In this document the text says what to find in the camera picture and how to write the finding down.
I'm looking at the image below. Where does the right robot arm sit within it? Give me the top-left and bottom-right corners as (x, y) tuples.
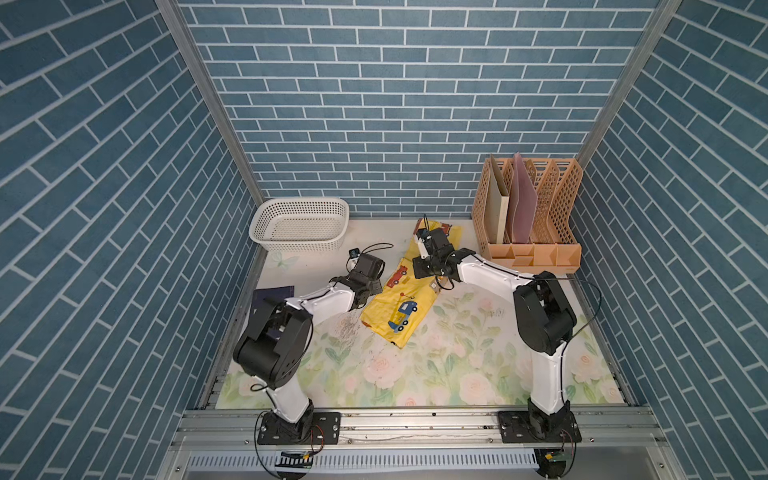
(412, 228), (577, 425)

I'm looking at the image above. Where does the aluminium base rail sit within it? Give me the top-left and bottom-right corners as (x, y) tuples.
(169, 405), (667, 451)

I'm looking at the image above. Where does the white perforated plastic basket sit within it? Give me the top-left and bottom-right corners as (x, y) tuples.
(249, 197), (350, 253)

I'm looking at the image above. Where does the pink folder in organizer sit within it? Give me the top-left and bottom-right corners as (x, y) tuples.
(511, 153), (538, 243)

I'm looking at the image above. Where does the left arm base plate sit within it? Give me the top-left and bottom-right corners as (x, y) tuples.
(256, 411), (342, 446)

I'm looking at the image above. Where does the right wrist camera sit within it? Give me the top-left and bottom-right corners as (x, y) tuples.
(417, 238), (430, 259)

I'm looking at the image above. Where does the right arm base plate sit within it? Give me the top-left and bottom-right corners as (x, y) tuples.
(497, 403), (582, 444)

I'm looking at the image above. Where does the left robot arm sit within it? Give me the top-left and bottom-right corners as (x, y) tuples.
(233, 253), (385, 428)

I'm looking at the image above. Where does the dark blue book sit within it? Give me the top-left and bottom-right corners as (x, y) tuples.
(248, 286), (295, 324)

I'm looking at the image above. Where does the orange plastic file organizer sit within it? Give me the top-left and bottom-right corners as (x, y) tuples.
(472, 156), (583, 276)

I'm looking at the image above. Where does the yellow cartoon car pillowcase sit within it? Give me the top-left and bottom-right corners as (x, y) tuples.
(360, 220), (441, 349)

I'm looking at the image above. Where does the beige folder in organizer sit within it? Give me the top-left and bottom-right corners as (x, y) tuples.
(485, 156), (509, 244)

